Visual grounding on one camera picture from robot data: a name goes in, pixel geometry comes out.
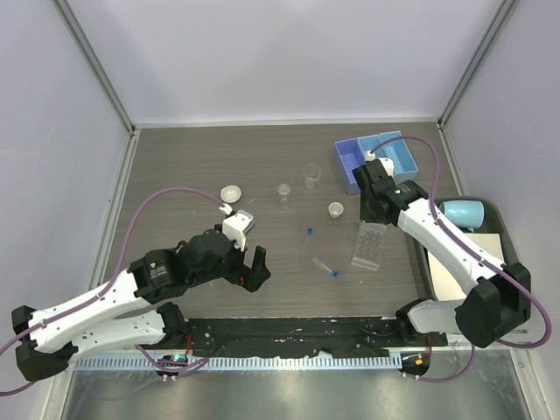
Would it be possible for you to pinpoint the clear plastic tube rack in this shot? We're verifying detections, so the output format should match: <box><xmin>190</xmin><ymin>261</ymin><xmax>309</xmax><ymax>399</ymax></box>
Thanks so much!
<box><xmin>351</xmin><ymin>221</ymin><xmax>387</xmax><ymax>271</ymax></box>

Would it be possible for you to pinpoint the blue-capped test tube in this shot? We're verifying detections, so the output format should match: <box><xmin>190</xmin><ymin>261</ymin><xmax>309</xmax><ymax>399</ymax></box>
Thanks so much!
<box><xmin>312</xmin><ymin>257</ymin><xmax>339</xmax><ymax>277</ymax></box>
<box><xmin>302</xmin><ymin>227</ymin><xmax>314</xmax><ymax>254</ymax></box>

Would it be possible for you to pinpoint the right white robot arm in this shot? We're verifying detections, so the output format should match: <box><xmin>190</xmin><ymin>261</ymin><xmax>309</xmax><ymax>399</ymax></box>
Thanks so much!
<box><xmin>353</xmin><ymin>160</ymin><xmax>531</xmax><ymax>348</ymax></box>

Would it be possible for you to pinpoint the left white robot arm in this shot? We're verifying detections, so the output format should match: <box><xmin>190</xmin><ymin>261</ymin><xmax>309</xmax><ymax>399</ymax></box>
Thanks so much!
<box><xmin>11</xmin><ymin>229</ymin><xmax>270</xmax><ymax>382</ymax></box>

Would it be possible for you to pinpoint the light blue right bin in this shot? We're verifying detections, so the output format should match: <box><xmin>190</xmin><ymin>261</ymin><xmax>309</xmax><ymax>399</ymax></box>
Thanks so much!
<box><xmin>375</xmin><ymin>139</ymin><xmax>418</xmax><ymax>184</ymax></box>

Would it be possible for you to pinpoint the light blue bin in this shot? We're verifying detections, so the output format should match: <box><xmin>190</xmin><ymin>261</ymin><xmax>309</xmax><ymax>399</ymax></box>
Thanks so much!
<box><xmin>375</xmin><ymin>139</ymin><xmax>418</xmax><ymax>184</ymax></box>
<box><xmin>357</xmin><ymin>134</ymin><xmax>387</xmax><ymax>158</ymax></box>

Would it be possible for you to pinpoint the small white crucible cup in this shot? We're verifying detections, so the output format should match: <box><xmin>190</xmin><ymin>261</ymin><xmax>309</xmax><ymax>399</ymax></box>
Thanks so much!
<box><xmin>327</xmin><ymin>201</ymin><xmax>345</xmax><ymax>219</ymax></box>

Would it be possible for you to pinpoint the purple-blue plastic bin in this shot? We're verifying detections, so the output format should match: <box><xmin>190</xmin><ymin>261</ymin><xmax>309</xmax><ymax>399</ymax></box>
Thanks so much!
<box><xmin>333</xmin><ymin>138</ymin><xmax>365</xmax><ymax>195</ymax></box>

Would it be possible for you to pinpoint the light blue middle bin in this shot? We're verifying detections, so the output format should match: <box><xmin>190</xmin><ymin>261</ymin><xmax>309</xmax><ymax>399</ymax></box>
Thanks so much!
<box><xmin>357</xmin><ymin>134</ymin><xmax>387</xmax><ymax>158</ymax></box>

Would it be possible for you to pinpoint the white ceramic bowl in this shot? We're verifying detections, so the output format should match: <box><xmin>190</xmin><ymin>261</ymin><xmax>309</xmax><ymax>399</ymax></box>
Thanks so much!
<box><xmin>220</xmin><ymin>185</ymin><xmax>242</xmax><ymax>204</ymax></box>

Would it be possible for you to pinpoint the glass beaker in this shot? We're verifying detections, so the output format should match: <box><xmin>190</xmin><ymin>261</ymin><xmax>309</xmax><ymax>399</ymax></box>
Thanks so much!
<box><xmin>303</xmin><ymin>164</ymin><xmax>322</xmax><ymax>190</ymax></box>

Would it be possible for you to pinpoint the light blue mug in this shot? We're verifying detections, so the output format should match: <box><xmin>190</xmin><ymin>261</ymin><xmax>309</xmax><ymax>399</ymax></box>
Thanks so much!
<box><xmin>439</xmin><ymin>199</ymin><xmax>485</xmax><ymax>230</ymax></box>

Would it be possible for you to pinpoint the small glass bottle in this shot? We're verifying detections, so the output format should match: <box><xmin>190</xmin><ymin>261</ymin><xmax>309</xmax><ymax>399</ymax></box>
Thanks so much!
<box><xmin>277</xmin><ymin>183</ymin><xmax>291</xmax><ymax>209</ymax></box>

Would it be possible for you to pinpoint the white paper sheet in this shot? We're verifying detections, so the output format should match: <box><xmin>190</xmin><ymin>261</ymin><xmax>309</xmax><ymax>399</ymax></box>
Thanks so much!
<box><xmin>425</xmin><ymin>232</ymin><xmax>504</xmax><ymax>300</ymax></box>

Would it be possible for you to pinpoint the dark green tray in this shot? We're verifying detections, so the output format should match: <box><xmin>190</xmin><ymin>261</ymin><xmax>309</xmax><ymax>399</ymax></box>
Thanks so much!
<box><xmin>407</xmin><ymin>196</ymin><xmax>519</xmax><ymax>301</ymax></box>

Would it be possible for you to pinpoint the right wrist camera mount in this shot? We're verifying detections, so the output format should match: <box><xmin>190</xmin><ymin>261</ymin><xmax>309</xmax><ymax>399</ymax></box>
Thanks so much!
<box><xmin>365</xmin><ymin>150</ymin><xmax>395</xmax><ymax>177</ymax></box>

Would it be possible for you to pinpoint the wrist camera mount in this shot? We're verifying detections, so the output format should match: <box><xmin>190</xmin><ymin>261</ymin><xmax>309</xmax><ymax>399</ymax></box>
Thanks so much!
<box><xmin>365</xmin><ymin>150</ymin><xmax>395</xmax><ymax>177</ymax></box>
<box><xmin>219</xmin><ymin>203</ymin><xmax>256</xmax><ymax>251</ymax></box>

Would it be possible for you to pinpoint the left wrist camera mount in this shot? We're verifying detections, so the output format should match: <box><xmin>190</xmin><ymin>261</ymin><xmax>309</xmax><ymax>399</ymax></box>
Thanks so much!
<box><xmin>219</xmin><ymin>203</ymin><xmax>256</xmax><ymax>251</ymax></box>

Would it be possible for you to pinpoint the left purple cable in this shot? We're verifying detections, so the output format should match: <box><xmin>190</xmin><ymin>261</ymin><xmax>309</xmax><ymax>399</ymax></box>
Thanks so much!
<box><xmin>0</xmin><ymin>186</ymin><xmax>228</xmax><ymax>397</ymax></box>

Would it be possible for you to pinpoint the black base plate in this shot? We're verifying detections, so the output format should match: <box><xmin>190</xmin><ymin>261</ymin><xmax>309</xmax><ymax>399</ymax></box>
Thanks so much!
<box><xmin>135</xmin><ymin>315</ymin><xmax>449</xmax><ymax>359</ymax></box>

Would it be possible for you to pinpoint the slotted cable duct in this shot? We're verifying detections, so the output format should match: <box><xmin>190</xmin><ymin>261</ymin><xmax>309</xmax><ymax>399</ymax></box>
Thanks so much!
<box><xmin>75</xmin><ymin>353</ymin><xmax>402</xmax><ymax>371</ymax></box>

